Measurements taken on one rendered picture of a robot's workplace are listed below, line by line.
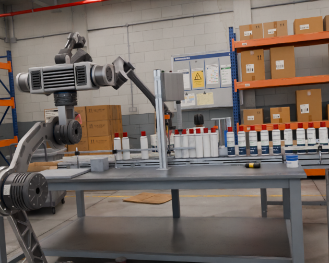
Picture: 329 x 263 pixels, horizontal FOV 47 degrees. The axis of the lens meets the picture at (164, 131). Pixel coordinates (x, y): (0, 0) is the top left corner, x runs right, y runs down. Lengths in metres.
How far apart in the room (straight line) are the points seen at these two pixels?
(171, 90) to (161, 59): 4.82
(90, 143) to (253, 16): 3.63
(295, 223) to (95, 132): 4.41
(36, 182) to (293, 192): 1.35
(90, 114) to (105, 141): 0.50
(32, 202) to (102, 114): 4.35
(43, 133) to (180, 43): 5.35
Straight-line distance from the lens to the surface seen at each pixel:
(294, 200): 2.22
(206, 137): 2.60
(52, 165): 3.22
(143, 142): 2.71
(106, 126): 6.08
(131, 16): 7.65
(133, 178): 2.29
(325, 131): 2.59
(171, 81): 2.52
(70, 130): 2.22
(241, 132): 2.57
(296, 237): 2.27
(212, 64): 6.98
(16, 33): 8.84
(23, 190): 1.84
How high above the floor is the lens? 1.22
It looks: 3 degrees down
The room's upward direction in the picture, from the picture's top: 4 degrees counter-clockwise
